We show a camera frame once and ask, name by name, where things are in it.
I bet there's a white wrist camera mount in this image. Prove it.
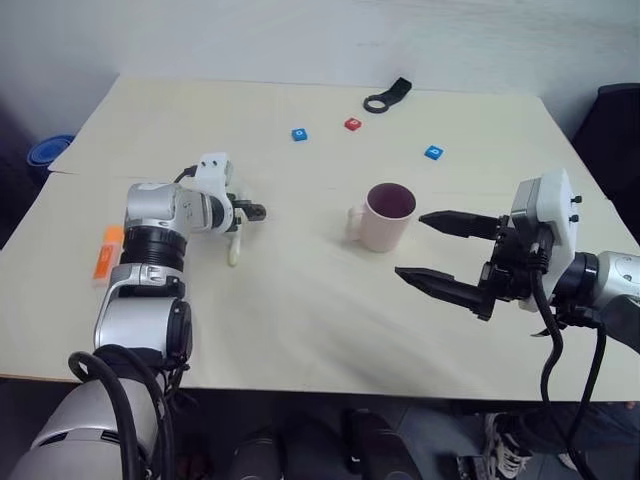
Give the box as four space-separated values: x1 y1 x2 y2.
193 153 236 197
508 168 584 314

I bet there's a black chair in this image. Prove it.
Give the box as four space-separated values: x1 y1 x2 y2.
571 82 640 204

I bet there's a dark trouser leg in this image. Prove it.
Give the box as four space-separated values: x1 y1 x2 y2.
499 399 640 471

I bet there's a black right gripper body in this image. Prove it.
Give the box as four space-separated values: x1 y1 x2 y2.
477 213 552 307

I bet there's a dark rounded shape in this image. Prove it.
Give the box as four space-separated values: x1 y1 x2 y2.
232 435 284 480

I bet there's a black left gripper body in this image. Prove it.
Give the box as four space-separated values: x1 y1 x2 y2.
225 192 251 224

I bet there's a pink mug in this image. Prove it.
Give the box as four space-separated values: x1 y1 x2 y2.
347 182 418 254

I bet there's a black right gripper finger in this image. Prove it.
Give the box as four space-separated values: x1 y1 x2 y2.
418 209 502 240
394 266 495 322

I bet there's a black and white sneaker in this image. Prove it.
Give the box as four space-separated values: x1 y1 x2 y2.
482 412 534 480

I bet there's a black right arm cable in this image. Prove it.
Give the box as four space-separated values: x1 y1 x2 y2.
567 319 609 480
528 239 565 404

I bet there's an orange and white marker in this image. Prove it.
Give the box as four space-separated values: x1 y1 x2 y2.
91 225 125 290

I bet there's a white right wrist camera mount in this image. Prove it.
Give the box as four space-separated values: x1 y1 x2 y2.
508 168 584 314

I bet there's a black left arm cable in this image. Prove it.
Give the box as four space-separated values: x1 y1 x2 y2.
67 350 141 480
117 344 194 480

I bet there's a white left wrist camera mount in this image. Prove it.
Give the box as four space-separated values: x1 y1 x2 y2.
193 153 236 197

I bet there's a blue round container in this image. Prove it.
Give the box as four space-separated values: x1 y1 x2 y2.
26 134 76 170

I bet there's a black ring clamp tool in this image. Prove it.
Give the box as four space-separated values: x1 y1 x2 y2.
362 77 413 114

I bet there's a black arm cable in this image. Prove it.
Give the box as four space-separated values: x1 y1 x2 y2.
67 350 141 480
567 319 609 480
528 239 565 404
117 344 194 480

